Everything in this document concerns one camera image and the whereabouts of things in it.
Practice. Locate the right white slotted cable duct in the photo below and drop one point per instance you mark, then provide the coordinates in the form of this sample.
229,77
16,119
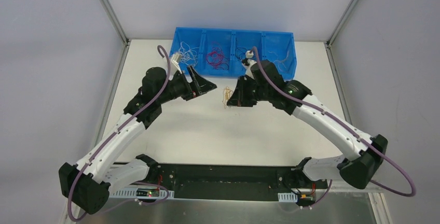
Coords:
287,197

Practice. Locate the blue four-compartment plastic bin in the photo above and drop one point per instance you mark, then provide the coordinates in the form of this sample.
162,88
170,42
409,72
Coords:
218,52

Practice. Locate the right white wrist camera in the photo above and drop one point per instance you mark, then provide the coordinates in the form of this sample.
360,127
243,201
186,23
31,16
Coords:
248,62

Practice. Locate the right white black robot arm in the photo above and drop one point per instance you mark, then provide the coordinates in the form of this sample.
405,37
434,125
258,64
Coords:
356,165

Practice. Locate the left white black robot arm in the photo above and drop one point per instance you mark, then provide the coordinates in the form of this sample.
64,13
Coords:
90,181

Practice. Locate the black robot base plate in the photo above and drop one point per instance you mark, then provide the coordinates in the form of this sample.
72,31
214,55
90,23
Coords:
228,182

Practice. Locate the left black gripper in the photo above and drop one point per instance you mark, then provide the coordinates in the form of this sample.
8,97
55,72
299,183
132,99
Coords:
189,84

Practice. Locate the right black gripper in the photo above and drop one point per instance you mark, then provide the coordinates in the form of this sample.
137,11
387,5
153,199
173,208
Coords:
250,89

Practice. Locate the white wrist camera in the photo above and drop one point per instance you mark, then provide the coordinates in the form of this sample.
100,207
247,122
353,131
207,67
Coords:
175,63
248,62

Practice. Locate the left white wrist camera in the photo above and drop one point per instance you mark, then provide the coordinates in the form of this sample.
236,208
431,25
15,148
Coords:
175,63

